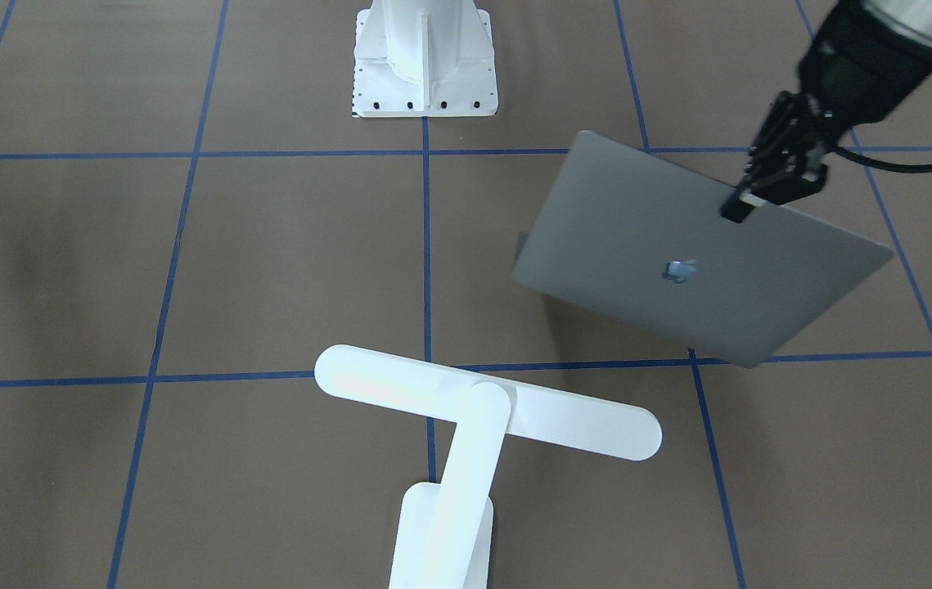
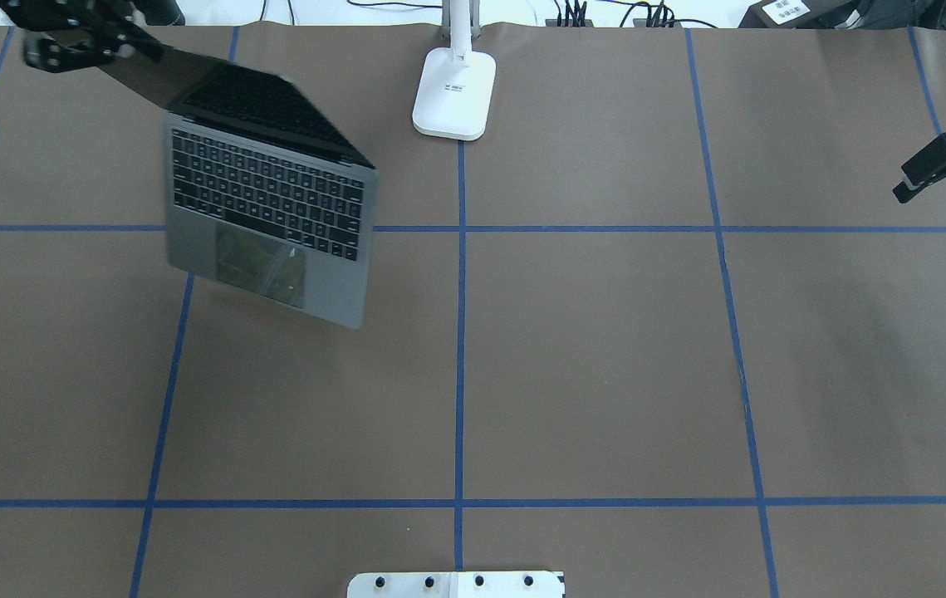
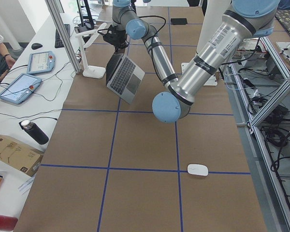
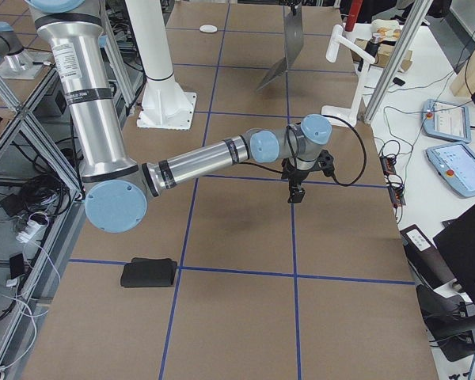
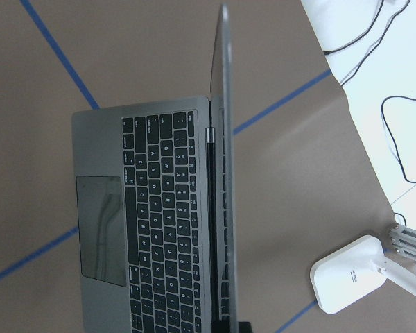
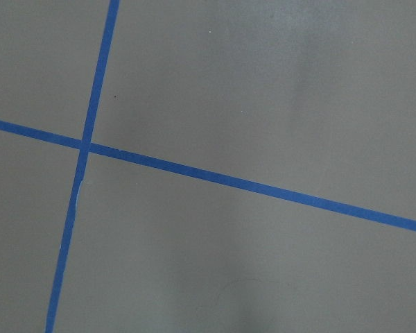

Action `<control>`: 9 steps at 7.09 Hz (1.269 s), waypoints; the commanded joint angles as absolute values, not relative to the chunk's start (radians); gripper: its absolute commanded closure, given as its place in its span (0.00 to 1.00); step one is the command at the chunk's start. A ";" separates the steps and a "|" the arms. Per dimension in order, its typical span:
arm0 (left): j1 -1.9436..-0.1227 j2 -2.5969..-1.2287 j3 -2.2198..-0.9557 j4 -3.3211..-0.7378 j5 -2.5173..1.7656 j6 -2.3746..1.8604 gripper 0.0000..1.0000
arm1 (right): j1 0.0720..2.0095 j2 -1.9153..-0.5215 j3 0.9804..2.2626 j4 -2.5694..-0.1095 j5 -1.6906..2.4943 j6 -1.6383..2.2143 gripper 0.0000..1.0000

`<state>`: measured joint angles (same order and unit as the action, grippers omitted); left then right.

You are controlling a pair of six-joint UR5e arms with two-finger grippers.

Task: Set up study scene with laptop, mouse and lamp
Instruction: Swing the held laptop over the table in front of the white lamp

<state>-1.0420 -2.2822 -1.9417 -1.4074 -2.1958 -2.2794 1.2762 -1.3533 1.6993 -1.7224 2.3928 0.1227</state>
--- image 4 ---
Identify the teach pendant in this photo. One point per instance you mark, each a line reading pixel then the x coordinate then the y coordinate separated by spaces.
pixel 447 121
pixel 455 163

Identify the black mouse pad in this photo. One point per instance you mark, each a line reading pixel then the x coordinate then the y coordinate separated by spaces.
pixel 145 272

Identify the brown paper table cover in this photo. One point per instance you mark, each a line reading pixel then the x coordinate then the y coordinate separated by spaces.
pixel 263 289

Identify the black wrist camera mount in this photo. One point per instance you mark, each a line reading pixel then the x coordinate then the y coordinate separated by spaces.
pixel 325 163

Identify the black monitor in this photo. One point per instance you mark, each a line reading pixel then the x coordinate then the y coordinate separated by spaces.
pixel 456 244

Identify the grey laptop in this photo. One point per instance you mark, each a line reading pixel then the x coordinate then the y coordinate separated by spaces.
pixel 293 44

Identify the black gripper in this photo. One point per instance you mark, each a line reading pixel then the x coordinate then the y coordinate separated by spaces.
pixel 297 174
pixel 294 11

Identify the lower teach pendant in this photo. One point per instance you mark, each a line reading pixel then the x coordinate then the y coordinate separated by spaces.
pixel 455 163

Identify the cardboard box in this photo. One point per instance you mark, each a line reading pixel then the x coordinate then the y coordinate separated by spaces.
pixel 384 53

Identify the white central pedestal column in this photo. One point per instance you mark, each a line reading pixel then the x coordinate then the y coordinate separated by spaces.
pixel 165 104

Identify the white computer mouse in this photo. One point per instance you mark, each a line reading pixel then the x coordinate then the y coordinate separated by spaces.
pixel 208 29

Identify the aluminium frame post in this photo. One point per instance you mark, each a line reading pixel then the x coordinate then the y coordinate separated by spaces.
pixel 413 22

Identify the orange circuit board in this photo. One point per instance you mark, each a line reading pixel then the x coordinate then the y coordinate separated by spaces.
pixel 394 183

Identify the upper teach pendant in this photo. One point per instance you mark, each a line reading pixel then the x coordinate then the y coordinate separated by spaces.
pixel 447 121

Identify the red pole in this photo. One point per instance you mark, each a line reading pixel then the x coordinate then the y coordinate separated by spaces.
pixel 353 15

